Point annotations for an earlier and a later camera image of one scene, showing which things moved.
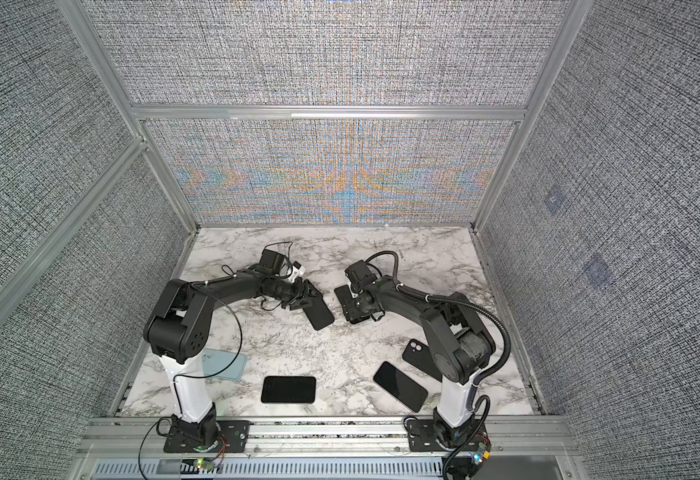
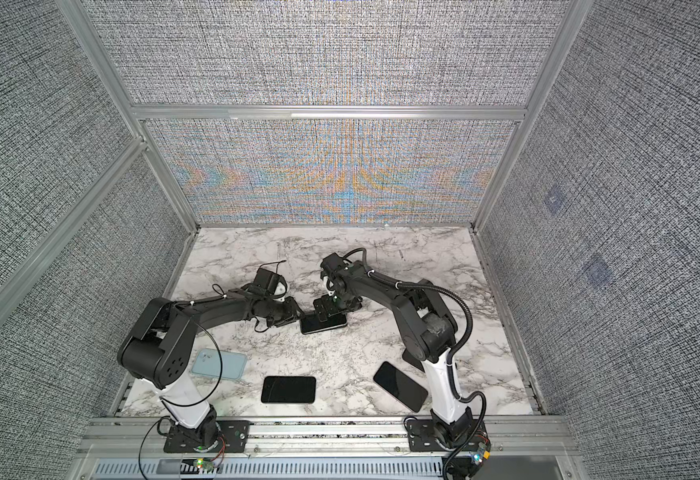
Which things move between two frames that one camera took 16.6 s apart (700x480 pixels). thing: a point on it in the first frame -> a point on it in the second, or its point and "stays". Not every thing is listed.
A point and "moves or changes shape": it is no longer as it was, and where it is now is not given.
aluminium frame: (143, 142) stays
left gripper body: (290, 293) -> (280, 314)
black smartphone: (289, 389) stays
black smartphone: (399, 385) stays
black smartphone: (318, 313) moves or changes shape
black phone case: (350, 304) moves or changes shape
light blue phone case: (214, 360) stays
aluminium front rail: (332, 438) stays
